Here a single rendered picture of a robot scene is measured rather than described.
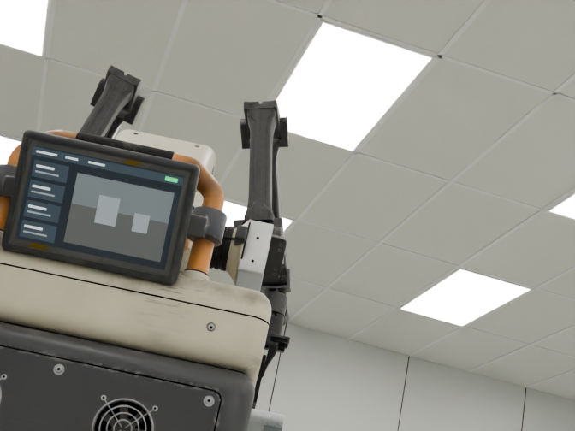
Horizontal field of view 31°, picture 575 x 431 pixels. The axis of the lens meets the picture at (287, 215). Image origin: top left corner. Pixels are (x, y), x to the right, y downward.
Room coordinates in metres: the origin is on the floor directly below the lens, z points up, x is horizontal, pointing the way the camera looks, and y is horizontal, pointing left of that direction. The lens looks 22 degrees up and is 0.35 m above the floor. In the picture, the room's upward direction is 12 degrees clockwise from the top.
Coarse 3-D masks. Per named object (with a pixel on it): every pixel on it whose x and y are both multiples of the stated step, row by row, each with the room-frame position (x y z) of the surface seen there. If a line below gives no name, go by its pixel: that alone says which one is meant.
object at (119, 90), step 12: (108, 72) 2.03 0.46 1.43; (120, 72) 2.04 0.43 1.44; (108, 84) 2.03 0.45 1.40; (120, 84) 2.03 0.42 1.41; (132, 84) 2.04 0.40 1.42; (108, 96) 2.02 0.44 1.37; (120, 96) 2.03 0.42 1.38; (132, 96) 2.08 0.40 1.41; (96, 108) 2.01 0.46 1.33; (108, 108) 2.02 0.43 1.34; (120, 108) 2.05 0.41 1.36; (96, 120) 2.01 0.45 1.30; (108, 120) 2.02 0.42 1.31; (84, 132) 2.00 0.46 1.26; (96, 132) 2.01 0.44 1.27
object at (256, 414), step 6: (252, 414) 2.21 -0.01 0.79; (258, 414) 2.21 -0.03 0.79; (264, 414) 2.21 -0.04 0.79; (270, 414) 2.21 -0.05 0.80; (276, 414) 2.21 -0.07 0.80; (252, 420) 2.21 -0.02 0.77; (258, 420) 2.21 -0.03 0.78; (264, 420) 2.21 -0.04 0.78; (270, 420) 2.21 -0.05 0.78; (276, 420) 2.21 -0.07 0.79; (282, 420) 2.21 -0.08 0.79; (252, 426) 2.25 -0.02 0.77; (258, 426) 2.23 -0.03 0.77; (264, 426) 2.21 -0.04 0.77; (270, 426) 2.21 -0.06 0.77; (276, 426) 2.21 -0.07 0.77; (282, 426) 2.21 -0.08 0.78
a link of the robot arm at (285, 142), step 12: (240, 120) 2.13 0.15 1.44; (240, 132) 2.14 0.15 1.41; (276, 144) 2.15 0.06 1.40; (288, 144) 2.16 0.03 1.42; (276, 156) 2.17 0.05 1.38; (276, 168) 2.19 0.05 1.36; (276, 180) 2.21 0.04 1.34; (276, 192) 2.22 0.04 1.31; (276, 204) 2.24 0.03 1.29; (276, 216) 2.26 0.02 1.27
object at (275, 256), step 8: (272, 240) 1.85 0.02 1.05; (280, 240) 1.85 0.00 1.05; (272, 248) 1.86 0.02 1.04; (280, 248) 1.86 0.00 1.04; (272, 256) 1.87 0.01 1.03; (280, 256) 1.87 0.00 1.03; (272, 264) 1.88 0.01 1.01; (280, 264) 1.88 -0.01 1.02; (264, 272) 1.89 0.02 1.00; (272, 272) 1.89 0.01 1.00; (280, 272) 1.89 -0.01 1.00
